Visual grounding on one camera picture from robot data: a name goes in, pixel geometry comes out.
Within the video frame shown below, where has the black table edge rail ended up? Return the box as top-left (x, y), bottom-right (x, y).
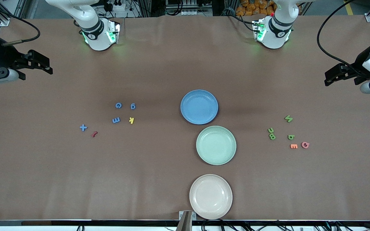
top-left (0, 219), bottom-right (370, 227)

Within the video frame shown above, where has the beige pink plate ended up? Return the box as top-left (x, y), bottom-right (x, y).
top-left (189, 174), bottom-right (233, 220)

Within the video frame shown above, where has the black electronics rack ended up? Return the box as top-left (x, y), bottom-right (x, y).
top-left (165, 0), bottom-right (214, 17)

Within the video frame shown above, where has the white power strip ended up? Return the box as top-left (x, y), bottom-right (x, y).
top-left (106, 0), bottom-right (126, 12)

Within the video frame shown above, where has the blue plate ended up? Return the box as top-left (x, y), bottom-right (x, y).
top-left (181, 90), bottom-right (219, 125)

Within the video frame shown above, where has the orange packaged goods pile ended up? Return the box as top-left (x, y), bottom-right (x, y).
top-left (236, 0), bottom-right (301, 16)

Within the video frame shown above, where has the light green plate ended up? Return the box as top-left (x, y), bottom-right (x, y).
top-left (196, 125), bottom-right (237, 166)

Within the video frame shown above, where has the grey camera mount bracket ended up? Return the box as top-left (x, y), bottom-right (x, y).
top-left (179, 210), bottom-right (197, 231)

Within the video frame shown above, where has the brown table cover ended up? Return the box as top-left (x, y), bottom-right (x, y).
top-left (0, 14), bottom-right (370, 222)

